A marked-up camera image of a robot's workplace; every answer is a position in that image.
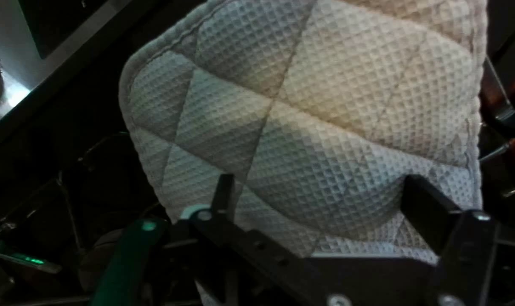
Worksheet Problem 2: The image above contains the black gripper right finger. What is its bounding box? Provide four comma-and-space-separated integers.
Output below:
401, 175, 497, 306

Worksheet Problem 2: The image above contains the grey quilted pot holder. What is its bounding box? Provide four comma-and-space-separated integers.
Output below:
118, 0, 487, 263

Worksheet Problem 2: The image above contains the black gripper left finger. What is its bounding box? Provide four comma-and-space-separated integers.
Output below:
164, 173, 329, 306

